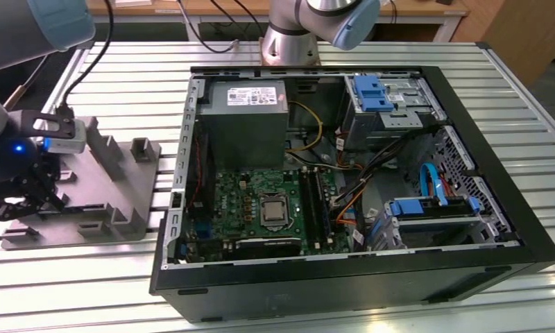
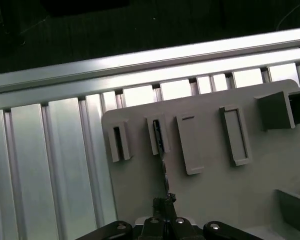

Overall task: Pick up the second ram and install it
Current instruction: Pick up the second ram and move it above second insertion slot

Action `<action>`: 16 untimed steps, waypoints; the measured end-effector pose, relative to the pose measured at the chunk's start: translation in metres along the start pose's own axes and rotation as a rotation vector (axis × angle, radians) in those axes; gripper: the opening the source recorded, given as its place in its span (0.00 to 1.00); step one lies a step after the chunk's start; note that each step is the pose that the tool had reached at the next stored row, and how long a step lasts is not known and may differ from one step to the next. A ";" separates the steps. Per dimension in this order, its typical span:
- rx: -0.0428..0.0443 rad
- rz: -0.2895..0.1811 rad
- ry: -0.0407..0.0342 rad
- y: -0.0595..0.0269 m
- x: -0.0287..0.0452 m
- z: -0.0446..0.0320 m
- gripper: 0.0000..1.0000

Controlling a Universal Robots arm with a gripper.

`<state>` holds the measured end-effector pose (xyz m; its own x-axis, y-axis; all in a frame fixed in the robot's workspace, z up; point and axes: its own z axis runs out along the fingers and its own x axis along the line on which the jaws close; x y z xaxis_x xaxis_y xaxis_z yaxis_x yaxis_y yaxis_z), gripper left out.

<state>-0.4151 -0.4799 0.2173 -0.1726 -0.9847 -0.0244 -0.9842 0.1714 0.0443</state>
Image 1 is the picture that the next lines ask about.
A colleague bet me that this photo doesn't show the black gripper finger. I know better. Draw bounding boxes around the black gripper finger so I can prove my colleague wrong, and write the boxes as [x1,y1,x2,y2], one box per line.
[0,196,41,223]
[25,161,68,213]

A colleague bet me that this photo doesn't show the black RAM slot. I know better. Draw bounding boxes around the black RAM slot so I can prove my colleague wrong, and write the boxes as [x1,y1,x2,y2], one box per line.
[299,166,321,246]
[307,166,329,244]

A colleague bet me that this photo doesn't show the grey parts rack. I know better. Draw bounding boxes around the grey parts rack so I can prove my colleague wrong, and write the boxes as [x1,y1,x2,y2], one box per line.
[1,117,162,251]

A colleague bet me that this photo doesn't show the green motherboard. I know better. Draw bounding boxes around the green motherboard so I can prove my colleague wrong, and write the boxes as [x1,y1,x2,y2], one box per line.
[209,166,352,259]

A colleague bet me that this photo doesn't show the grey power supply unit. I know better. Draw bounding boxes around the grey power supply unit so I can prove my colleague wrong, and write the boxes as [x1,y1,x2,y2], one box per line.
[197,80,291,171]

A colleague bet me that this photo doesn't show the CPU socket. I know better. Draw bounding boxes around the CPU socket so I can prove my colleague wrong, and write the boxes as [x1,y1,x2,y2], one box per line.
[256,191,291,231]

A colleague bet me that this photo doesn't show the silver CPU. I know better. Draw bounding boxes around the silver CPU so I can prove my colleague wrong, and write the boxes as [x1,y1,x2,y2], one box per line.
[260,200,288,223]

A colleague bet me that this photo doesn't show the black graphics card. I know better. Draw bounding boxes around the black graphics card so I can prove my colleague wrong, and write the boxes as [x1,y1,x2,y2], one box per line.
[233,236,303,259]

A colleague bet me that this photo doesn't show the black PC case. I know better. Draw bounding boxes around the black PC case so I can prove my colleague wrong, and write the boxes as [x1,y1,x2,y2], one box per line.
[148,65,555,325]

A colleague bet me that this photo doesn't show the blue plastic drive latch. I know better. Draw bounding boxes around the blue plastic drive latch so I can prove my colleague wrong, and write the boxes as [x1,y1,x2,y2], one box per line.
[355,75,395,112]

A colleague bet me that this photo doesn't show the silver drive cage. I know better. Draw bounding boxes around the silver drive cage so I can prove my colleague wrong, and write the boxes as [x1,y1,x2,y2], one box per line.
[341,74,448,150]

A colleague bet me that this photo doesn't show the hard disk in blue carrier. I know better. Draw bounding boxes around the hard disk in blue carrier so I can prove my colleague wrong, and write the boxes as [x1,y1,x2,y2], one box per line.
[388,196,481,219]

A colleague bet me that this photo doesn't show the silver disk bay cage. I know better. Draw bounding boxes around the silver disk bay cage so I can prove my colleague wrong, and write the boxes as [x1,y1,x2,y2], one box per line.
[367,199,509,250]

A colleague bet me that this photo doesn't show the wooden desk white legs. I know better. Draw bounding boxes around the wooden desk white legs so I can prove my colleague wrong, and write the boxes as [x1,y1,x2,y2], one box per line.
[86,0,471,42]

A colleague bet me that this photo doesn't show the wooden cabinet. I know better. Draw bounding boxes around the wooden cabinet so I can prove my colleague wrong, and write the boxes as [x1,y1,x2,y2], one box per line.
[452,0,555,89]

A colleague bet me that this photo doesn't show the light grey wrist camera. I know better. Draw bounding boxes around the light grey wrist camera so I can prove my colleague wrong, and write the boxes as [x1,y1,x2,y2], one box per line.
[44,119,88,154]

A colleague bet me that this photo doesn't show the black camera cable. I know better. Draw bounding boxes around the black camera cable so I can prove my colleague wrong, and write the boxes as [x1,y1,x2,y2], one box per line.
[54,0,116,117]
[174,0,269,53]

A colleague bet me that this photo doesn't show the yellow wire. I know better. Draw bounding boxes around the yellow wire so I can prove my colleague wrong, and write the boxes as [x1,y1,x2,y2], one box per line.
[285,100,324,153]

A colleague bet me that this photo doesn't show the orange wire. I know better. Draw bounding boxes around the orange wire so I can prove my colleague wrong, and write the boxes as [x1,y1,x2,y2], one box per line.
[335,204,360,226]

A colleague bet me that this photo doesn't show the black cable bundle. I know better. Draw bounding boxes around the black cable bundle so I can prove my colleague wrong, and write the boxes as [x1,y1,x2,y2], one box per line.
[332,126,440,212]

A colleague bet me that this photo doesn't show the blue SATA cable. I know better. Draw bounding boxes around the blue SATA cable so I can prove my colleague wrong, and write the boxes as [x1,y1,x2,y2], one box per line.
[417,162,448,208]

